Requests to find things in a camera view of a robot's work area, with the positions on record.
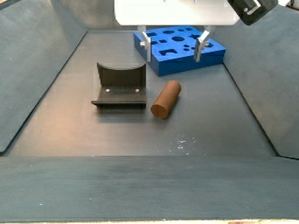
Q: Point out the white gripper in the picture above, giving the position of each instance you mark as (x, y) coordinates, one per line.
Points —
(175, 12)

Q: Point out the brown cylinder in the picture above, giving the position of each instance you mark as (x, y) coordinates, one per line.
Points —
(166, 100)

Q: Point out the blue shape sorting block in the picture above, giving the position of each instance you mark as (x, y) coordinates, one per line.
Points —
(172, 50)

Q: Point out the black curved holder stand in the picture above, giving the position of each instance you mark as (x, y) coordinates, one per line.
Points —
(122, 87)

